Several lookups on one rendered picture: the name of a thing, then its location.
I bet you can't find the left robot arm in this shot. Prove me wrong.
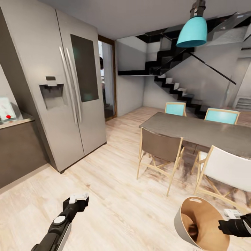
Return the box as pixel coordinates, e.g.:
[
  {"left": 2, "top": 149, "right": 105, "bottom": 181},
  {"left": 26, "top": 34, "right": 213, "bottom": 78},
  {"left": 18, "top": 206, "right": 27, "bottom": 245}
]
[{"left": 31, "top": 193, "right": 89, "bottom": 251}]

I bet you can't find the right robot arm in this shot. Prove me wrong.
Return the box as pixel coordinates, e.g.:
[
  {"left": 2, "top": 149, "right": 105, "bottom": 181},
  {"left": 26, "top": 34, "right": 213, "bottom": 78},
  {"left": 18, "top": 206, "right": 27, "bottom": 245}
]
[{"left": 218, "top": 209, "right": 251, "bottom": 238}]

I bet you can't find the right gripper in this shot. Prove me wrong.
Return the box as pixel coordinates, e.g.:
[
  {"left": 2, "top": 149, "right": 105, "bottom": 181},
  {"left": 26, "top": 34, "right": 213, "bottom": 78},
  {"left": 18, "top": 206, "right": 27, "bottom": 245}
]
[{"left": 218, "top": 218, "right": 247, "bottom": 238}]

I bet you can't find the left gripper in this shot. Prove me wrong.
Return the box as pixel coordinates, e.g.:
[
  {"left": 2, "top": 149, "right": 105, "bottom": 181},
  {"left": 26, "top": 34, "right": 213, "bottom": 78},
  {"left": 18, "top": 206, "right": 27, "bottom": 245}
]
[{"left": 63, "top": 196, "right": 89, "bottom": 215}]

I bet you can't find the trash can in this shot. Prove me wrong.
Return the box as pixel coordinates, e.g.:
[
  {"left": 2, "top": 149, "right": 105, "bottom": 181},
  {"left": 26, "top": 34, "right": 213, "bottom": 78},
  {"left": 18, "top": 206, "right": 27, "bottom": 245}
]
[{"left": 174, "top": 196, "right": 230, "bottom": 251}]

